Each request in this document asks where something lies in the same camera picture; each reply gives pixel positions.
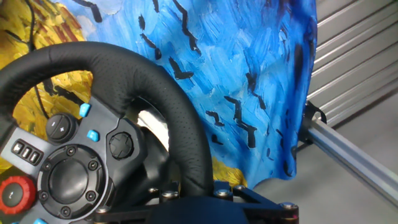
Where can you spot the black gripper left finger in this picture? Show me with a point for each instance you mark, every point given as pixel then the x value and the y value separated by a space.
pixel 124 214

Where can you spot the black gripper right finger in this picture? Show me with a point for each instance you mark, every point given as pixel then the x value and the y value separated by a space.
pixel 273 214

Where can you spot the black racing steering wheel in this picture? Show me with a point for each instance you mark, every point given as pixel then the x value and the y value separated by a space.
pixel 124 71

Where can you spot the aluminium pole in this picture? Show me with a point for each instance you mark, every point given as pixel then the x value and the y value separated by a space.
pixel 357 161

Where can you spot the Van Gogh painting tablecloth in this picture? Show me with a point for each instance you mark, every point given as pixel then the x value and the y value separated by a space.
pixel 233 46

